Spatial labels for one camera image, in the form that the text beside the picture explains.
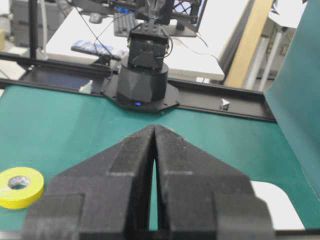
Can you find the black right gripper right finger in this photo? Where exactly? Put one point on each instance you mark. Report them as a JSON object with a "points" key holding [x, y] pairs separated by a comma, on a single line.
{"points": [[205, 198]]}

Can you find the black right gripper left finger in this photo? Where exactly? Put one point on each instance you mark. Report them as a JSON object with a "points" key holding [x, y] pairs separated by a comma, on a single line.
{"points": [[105, 197]]}

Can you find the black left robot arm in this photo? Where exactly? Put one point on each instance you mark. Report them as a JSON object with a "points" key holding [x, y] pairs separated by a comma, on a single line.
{"points": [[142, 80]]}

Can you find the yellow tape roll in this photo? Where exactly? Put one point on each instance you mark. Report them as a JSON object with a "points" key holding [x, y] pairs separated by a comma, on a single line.
{"points": [[20, 187]]}

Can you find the white plastic case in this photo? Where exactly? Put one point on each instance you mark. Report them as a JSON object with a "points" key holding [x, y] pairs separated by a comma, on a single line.
{"points": [[283, 214]]}

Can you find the green cloth mat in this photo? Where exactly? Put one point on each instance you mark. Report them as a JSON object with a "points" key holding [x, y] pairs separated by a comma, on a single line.
{"points": [[51, 131]]}

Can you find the white desk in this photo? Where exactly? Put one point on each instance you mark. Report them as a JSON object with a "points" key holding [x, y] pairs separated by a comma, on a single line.
{"points": [[187, 58]]}

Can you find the black computer keyboard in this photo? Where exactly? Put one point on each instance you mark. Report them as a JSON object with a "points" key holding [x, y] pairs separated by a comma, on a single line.
{"points": [[123, 23]]}

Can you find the black computer monitor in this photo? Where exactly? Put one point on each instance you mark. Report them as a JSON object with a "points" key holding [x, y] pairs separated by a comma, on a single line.
{"points": [[186, 18]]}

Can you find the black aluminium frame rail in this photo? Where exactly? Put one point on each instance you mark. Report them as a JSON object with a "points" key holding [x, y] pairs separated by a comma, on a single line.
{"points": [[68, 77]]}

